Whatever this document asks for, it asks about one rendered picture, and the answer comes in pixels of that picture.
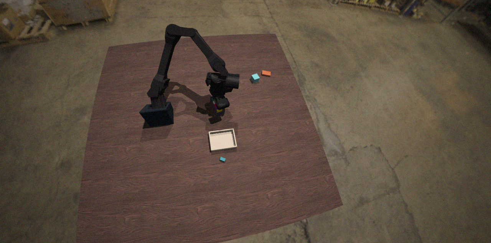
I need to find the teal block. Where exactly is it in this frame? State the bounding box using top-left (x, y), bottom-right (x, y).
top-left (251, 74), bottom-right (260, 83)

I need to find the shallow white tray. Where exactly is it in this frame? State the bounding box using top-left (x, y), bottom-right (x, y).
top-left (209, 129), bottom-right (237, 152)

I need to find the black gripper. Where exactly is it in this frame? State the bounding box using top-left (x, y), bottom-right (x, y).
top-left (206, 79), bottom-right (230, 110)

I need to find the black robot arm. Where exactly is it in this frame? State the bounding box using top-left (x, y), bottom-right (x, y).
top-left (147, 24), bottom-right (240, 109)

